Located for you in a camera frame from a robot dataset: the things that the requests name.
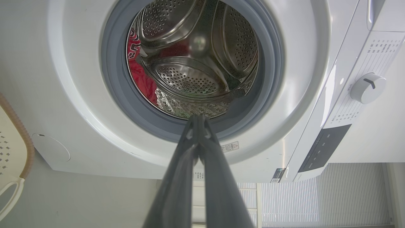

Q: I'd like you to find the white detergent drawer front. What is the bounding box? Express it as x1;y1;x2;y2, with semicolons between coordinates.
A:
366;0;405;32

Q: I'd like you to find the white round program knob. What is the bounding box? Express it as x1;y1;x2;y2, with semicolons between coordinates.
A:
350;73;387;104

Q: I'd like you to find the red garment with white lettering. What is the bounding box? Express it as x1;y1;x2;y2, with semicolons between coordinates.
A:
127;28;159;105

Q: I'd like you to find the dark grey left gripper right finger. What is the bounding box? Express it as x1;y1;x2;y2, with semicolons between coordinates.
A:
199;115;253;228

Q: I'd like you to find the small dark QR sticker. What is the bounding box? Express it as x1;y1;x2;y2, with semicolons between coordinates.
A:
271;168;287;183

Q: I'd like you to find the stainless steel washing machine drum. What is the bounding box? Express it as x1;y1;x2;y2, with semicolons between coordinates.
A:
127;0;260;120

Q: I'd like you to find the grey rubber door gasket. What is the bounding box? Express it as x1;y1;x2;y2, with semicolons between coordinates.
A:
101;0;284;143

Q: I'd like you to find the dark grey touch control panel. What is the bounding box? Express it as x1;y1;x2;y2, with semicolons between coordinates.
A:
298;124;352;173

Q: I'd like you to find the white front-load washing machine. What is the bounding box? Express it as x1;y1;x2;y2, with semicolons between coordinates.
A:
32;0;405;183

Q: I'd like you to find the cream laundry basket brown rim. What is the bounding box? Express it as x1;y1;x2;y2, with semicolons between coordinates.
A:
0;93;34;222

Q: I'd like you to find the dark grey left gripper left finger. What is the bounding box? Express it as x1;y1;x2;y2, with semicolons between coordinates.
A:
142;115;199;228

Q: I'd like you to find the round white filter access cover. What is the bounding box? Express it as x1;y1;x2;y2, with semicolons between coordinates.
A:
32;133;71;162

